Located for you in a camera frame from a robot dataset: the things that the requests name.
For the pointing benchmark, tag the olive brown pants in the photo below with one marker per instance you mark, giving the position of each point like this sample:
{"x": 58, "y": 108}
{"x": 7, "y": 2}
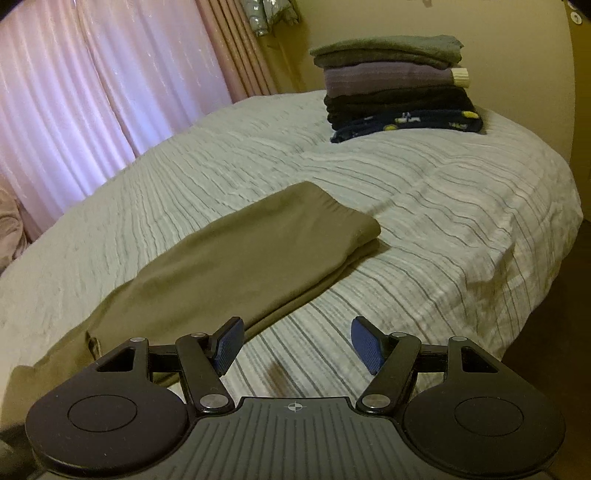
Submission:
{"x": 259, "y": 264}

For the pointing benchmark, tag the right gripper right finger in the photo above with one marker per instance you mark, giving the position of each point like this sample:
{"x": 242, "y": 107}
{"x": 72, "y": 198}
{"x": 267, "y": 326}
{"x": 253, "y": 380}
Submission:
{"x": 391, "y": 360}

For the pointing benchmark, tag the folded clothes stack on bed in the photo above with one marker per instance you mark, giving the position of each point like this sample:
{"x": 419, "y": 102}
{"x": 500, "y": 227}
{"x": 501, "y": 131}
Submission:
{"x": 395, "y": 83}

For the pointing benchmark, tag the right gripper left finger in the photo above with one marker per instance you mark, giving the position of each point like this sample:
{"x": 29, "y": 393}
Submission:
{"x": 204, "y": 359}

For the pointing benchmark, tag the wall socket plate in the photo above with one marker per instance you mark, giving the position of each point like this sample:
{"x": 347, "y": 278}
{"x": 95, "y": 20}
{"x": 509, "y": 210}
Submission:
{"x": 576, "y": 18}

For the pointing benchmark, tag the striped grey bed cover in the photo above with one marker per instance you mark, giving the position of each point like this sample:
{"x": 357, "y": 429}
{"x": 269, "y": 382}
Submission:
{"x": 474, "y": 230}

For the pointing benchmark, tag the silver hanging garment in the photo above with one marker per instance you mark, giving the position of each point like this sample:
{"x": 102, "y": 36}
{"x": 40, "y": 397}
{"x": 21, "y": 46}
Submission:
{"x": 263, "y": 15}

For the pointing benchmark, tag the pink crumpled pillow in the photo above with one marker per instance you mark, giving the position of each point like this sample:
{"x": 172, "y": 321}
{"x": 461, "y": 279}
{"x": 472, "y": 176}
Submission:
{"x": 13, "y": 238}

